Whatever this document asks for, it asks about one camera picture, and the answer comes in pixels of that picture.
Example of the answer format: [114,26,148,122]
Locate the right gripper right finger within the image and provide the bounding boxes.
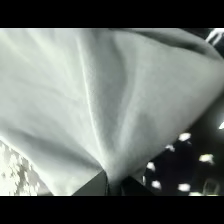
[120,175,155,197]

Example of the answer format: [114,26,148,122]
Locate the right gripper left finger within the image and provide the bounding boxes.
[72,170,109,197]

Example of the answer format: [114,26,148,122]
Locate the grey T-shirt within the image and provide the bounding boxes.
[0,27,224,197]

